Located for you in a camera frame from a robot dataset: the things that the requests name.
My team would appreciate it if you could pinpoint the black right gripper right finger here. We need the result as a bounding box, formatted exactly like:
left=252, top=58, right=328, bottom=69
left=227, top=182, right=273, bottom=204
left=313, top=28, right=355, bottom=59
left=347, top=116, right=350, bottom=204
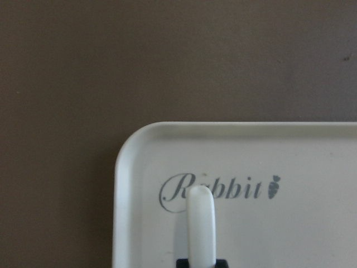
left=215, top=259, right=228, bottom=268

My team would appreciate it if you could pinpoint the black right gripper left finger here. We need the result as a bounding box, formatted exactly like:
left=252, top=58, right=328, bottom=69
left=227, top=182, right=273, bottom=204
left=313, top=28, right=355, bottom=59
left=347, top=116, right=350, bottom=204
left=176, top=259, right=190, bottom=268

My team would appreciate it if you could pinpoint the white ceramic spoon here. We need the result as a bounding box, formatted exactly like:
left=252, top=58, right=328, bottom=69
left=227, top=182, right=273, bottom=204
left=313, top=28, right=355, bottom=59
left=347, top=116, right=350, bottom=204
left=186, top=185, right=216, bottom=268

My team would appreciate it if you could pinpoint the cream rabbit tray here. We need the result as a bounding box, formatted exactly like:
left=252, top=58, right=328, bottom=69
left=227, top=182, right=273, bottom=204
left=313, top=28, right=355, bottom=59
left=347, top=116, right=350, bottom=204
left=112, top=122, right=356, bottom=267

